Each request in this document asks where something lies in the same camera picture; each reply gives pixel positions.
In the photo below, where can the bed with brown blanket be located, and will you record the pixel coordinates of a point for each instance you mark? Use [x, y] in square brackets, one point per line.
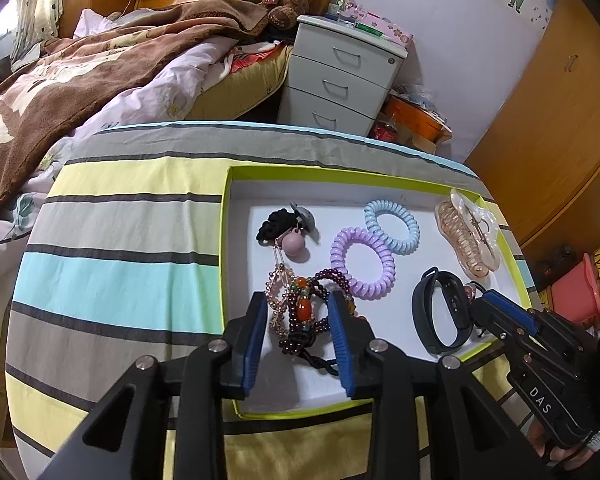
[180, 75]

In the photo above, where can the dotted curtain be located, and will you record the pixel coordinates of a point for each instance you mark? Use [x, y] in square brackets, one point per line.
[40, 5]

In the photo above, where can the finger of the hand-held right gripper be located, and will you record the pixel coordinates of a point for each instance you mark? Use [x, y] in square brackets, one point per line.
[510, 312]
[485, 317]

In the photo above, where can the red white cloth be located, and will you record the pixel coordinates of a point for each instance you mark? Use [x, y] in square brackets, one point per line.
[252, 60]

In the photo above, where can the brown printed blanket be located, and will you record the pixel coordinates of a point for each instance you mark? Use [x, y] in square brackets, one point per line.
[80, 85]

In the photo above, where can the beige hair claw clip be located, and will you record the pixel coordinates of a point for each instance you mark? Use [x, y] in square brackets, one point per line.
[460, 240]

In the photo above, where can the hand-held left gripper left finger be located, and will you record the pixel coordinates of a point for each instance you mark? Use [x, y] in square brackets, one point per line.
[255, 345]

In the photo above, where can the wooden wardrobe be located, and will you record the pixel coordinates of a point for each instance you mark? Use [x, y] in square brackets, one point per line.
[555, 125]

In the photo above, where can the yellow bed mattress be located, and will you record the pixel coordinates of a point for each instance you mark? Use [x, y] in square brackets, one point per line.
[235, 95]

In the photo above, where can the red can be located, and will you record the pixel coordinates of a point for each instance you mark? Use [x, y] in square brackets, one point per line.
[382, 132]

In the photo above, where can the pink floral box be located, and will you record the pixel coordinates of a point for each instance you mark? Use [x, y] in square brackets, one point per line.
[390, 30]

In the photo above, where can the orange box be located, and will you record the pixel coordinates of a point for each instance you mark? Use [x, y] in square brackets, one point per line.
[410, 117]

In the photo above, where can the person's right hand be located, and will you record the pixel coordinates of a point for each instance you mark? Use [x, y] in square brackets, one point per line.
[535, 437]

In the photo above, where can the black wristband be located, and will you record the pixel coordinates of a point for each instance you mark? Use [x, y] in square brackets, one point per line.
[420, 310]

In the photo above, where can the green-edged white box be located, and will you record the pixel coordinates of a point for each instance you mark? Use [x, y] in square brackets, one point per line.
[330, 200]

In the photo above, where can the pink plastic stool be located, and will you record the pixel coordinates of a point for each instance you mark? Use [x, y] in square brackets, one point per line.
[577, 290]

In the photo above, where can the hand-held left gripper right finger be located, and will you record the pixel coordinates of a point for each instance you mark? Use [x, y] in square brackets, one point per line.
[341, 345]

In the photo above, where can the white drawer nightstand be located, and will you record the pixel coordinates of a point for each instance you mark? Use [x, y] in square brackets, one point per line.
[340, 75]

